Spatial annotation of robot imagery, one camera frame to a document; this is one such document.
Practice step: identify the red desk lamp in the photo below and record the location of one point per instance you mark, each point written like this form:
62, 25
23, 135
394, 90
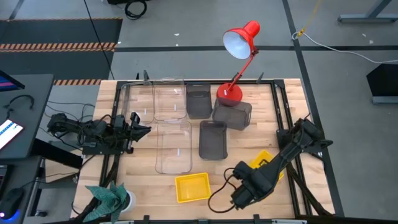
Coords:
229, 95

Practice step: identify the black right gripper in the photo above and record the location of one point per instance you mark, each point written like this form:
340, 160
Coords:
248, 193

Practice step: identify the green artificial plant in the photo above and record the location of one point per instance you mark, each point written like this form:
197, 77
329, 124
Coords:
105, 199

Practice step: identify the dark grey plastic basket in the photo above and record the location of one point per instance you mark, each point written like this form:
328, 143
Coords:
213, 140
233, 116
199, 101

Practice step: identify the black hazard-striped floor mat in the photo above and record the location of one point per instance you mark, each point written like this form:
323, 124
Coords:
46, 31

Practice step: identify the black lower desk surface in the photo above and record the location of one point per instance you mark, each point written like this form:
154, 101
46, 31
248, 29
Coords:
28, 186

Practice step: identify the lit phone screen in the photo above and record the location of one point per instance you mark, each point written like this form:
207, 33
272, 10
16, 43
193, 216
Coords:
9, 132

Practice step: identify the white plant pot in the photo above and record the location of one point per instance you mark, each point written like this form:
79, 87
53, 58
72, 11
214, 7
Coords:
132, 202

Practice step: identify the black box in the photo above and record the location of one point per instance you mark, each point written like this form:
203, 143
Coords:
384, 81

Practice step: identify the yellow plastic basket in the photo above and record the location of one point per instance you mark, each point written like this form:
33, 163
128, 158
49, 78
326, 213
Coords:
261, 157
192, 187

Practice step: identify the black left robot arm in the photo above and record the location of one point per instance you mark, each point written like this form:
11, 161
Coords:
93, 129

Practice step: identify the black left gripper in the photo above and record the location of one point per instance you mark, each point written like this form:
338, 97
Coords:
132, 133

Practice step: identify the clear plastic basket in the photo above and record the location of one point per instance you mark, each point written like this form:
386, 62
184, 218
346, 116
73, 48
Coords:
136, 102
169, 99
174, 146

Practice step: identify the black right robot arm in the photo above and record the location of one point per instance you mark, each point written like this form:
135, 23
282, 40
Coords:
289, 152

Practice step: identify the black desk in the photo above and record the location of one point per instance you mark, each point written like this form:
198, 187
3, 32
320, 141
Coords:
37, 93

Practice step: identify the computer monitor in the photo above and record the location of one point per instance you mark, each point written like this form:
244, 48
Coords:
7, 84

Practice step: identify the black metal table frame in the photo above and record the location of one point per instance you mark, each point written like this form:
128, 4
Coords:
122, 84

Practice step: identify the black table clamp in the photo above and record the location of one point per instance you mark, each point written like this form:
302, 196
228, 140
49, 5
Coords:
146, 219
145, 76
235, 77
260, 78
256, 219

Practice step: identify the grey metal stand foot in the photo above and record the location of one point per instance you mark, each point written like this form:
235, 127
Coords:
367, 18

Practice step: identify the black computer mouse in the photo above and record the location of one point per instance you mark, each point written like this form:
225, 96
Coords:
11, 202

